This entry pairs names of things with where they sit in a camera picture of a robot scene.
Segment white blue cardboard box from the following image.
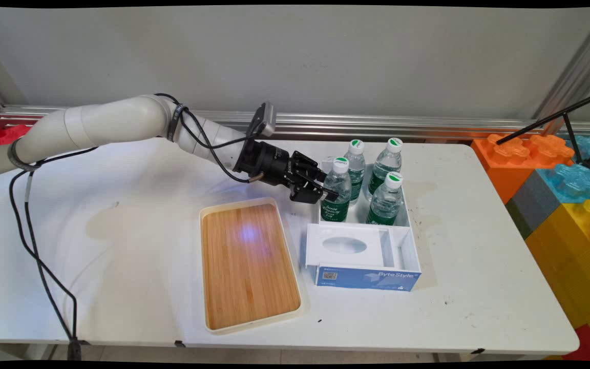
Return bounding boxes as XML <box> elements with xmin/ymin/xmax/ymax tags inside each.
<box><xmin>305</xmin><ymin>160</ymin><xmax>423</xmax><ymax>293</ymax></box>

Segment black hanging cable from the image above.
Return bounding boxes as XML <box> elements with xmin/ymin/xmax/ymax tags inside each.
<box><xmin>8</xmin><ymin>146</ymin><xmax>98</xmax><ymax>359</ymax></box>
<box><xmin>23</xmin><ymin>169</ymin><xmax>75</xmax><ymax>344</ymax></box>

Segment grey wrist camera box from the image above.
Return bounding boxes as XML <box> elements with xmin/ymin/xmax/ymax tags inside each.
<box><xmin>250</xmin><ymin>101</ymin><xmax>277</xmax><ymax>138</ymax></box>

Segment orange foam block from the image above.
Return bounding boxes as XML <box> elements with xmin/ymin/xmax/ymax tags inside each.
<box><xmin>472</xmin><ymin>133</ymin><xmax>575</xmax><ymax>204</ymax></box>

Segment horizontal aluminium frame rail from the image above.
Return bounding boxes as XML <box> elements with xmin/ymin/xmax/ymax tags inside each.
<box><xmin>0</xmin><ymin>105</ymin><xmax>590</xmax><ymax>140</ymax></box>

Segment grey foam block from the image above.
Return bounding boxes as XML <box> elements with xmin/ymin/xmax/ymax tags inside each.
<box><xmin>505</xmin><ymin>172</ymin><xmax>562</xmax><ymax>240</ymax></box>

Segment blue foam block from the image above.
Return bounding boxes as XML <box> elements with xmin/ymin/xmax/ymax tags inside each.
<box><xmin>536</xmin><ymin>136</ymin><xmax>590</xmax><ymax>204</ymax></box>

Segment black camera cable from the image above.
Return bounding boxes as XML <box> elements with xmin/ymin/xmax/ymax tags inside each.
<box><xmin>154</xmin><ymin>93</ymin><xmax>262</xmax><ymax>150</ymax></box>

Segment black cable metal plug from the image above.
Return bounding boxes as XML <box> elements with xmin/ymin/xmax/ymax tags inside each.
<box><xmin>180</xmin><ymin>110</ymin><xmax>265</xmax><ymax>184</ymax></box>

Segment slanted aluminium frame post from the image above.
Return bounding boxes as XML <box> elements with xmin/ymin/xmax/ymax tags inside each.
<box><xmin>533</xmin><ymin>10</ymin><xmax>590</xmax><ymax>124</ymax></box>

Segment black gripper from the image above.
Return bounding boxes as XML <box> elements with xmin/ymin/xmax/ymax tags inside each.
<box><xmin>233</xmin><ymin>139</ymin><xmax>340</xmax><ymax>204</ymax></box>

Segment black tripod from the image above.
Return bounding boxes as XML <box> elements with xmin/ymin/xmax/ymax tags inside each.
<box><xmin>496</xmin><ymin>88</ymin><xmax>590</xmax><ymax>172</ymax></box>

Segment wooden tray cream rim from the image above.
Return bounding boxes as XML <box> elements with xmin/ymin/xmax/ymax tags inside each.
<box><xmin>199</xmin><ymin>197</ymin><xmax>303</xmax><ymax>335</ymax></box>

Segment clear water bottle green label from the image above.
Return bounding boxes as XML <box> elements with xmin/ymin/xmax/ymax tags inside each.
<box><xmin>320</xmin><ymin>157</ymin><xmax>352</xmax><ymax>222</ymax></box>
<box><xmin>366</xmin><ymin>171</ymin><xmax>404</xmax><ymax>226</ymax></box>
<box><xmin>367</xmin><ymin>137</ymin><xmax>403</xmax><ymax>198</ymax></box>
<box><xmin>344</xmin><ymin>139</ymin><xmax>366</xmax><ymax>206</ymax></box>

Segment red foam block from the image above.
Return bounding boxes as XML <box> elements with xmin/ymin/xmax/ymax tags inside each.
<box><xmin>564</xmin><ymin>325</ymin><xmax>590</xmax><ymax>362</ymax></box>

